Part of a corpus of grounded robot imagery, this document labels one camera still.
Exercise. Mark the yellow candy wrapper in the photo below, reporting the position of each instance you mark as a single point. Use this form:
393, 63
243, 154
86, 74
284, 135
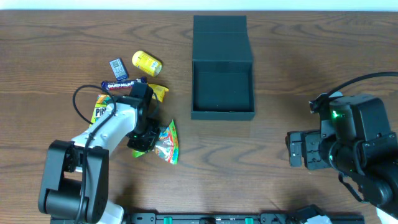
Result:
159, 92

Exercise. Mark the Dairy Milk chocolate bar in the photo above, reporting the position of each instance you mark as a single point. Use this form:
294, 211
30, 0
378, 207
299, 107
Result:
124, 84

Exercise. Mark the green Pretz snack box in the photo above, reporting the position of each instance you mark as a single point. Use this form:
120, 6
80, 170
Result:
100, 107

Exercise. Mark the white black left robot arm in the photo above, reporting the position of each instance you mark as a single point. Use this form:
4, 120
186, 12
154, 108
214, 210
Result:
75, 182

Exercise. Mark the dark green open box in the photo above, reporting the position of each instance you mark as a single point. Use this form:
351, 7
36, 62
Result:
222, 69

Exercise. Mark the blue Eclipse mint box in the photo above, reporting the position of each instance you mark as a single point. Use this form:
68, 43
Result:
119, 69

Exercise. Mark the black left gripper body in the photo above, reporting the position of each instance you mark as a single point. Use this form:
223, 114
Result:
143, 143

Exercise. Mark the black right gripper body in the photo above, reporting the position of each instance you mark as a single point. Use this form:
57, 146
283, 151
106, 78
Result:
301, 149

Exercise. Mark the yellow Mentos bottle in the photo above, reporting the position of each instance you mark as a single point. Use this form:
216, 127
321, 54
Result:
147, 63

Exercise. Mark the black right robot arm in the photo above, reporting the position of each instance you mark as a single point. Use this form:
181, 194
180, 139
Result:
355, 139

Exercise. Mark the Haribo worms candy bag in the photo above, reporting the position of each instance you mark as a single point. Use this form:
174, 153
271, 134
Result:
167, 145

